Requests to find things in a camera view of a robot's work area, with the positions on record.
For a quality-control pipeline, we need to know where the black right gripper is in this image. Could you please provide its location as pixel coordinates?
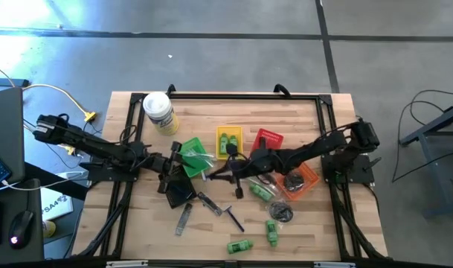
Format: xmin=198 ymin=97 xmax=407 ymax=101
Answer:
xmin=206 ymin=144 xmax=277 ymax=200

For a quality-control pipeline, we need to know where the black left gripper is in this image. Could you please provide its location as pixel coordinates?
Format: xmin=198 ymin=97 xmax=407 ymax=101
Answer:
xmin=151 ymin=141 xmax=195 ymax=194

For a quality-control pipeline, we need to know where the round black item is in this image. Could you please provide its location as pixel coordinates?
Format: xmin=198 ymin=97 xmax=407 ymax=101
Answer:
xmin=267 ymin=200 xmax=295 ymax=224
xmin=283 ymin=171 xmax=306 ymax=193

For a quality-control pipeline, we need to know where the green plastic basket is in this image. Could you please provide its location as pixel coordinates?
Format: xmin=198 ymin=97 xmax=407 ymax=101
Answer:
xmin=179 ymin=136 xmax=215 ymax=179

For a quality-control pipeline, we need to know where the yellow plastic basket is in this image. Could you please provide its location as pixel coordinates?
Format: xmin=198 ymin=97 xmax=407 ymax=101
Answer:
xmin=215 ymin=125 xmax=245 ymax=161

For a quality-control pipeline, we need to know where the black plastic basket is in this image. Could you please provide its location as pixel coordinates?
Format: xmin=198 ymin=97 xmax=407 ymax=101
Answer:
xmin=162 ymin=165 xmax=198 ymax=210

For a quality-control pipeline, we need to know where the red plastic basket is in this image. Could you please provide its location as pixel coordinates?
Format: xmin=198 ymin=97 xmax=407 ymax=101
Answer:
xmin=250 ymin=128 xmax=286 ymax=153

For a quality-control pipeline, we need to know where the yellow Lysol wipes canister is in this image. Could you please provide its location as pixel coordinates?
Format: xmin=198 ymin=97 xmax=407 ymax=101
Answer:
xmin=142 ymin=91 xmax=180 ymax=137

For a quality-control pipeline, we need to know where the orange plastic basket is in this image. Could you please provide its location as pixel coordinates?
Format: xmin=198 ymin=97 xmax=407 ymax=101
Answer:
xmin=274 ymin=162 xmax=320 ymax=202

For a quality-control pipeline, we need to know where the white power adapter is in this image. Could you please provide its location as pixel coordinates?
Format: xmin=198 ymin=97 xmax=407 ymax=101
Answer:
xmin=57 ymin=170 xmax=89 ymax=182

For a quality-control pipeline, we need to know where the small yellow object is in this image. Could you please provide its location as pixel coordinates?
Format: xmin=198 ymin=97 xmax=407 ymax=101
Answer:
xmin=42 ymin=220 xmax=57 ymax=239

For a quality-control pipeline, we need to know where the black side desk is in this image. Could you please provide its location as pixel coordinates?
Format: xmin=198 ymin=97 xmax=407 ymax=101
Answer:
xmin=0 ymin=178 xmax=45 ymax=264

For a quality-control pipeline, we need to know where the black computer mouse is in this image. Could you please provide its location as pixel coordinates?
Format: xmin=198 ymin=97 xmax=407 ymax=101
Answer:
xmin=7 ymin=210 xmax=35 ymax=249

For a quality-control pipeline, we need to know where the grey laptop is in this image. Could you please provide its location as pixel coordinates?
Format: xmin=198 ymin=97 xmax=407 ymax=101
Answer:
xmin=0 ymin=86 xmax=26 ymax=187

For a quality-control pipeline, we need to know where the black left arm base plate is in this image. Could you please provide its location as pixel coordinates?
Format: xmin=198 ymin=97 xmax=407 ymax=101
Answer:
xmin=86 ymin=162 xmax=142 ymax=182

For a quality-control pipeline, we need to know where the yellow cable with plug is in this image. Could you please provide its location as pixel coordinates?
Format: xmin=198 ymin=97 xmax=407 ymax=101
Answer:
xmin=21 ymin=83 xmax=97 ymax=124
xmin=23 ymin=124 xmax=80 ymax=156

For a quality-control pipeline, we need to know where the silver edge bracket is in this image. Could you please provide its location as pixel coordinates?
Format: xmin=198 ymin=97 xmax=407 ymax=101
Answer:
xmin=313 ymin=261 xmax=356 ymax=268
xmin=106 ymin=260 xmax=149 ymax=268

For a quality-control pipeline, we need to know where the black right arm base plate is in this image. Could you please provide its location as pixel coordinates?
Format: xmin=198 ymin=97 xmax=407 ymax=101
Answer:
xmin=321 ymin=152 xmax=376 ymax=185

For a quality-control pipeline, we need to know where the blue-grey table frame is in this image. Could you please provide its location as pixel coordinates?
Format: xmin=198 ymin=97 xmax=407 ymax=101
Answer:
xmin=399 ymin=102 xmax=453 ymax=219

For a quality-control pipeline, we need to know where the black floor cable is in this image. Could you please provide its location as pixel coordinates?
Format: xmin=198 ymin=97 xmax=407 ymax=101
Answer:
xmin=396 ymin=89 xmax=453 ymax=144

